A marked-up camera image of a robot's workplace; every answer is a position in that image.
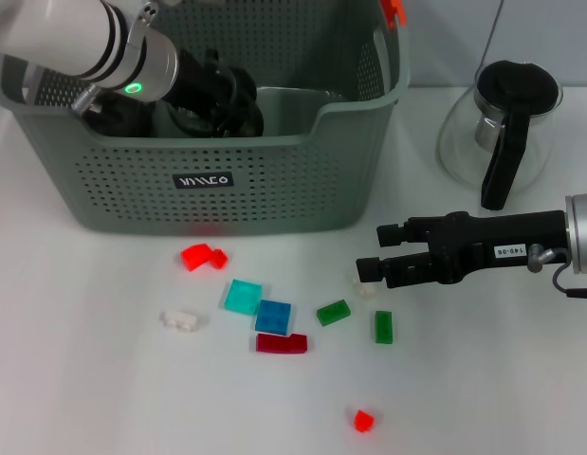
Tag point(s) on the grey-green perforated plastic storage bin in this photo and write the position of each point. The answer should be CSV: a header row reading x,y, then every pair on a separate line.
x,y
274,189

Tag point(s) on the white toy brick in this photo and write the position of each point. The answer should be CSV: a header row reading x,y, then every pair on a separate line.
x,y
366,291
179,321

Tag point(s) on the bright orange-red toy brick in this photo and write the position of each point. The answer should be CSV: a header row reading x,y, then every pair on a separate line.
x,y
194,257

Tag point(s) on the green toy brick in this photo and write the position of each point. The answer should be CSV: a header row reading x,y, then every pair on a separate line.
x,y
333,313
384,327

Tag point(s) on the small orange-red toy brick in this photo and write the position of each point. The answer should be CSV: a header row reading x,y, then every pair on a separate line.
x,y
363,421

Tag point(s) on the dark red long toy brick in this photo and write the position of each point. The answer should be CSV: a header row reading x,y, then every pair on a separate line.
x,y
283,343

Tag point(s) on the blue square toy brick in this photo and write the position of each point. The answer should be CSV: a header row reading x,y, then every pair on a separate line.
x,y
273,316

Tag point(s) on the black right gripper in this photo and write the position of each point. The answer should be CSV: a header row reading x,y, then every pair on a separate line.
x,y
487,246

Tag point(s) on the black clay teapot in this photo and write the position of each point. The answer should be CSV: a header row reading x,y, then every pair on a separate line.
x,y
127,118

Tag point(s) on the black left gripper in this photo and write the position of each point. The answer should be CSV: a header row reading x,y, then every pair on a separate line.
x,y
193,85

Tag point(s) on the teal square toy plate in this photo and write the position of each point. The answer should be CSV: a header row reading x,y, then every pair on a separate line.
x,y
243,296

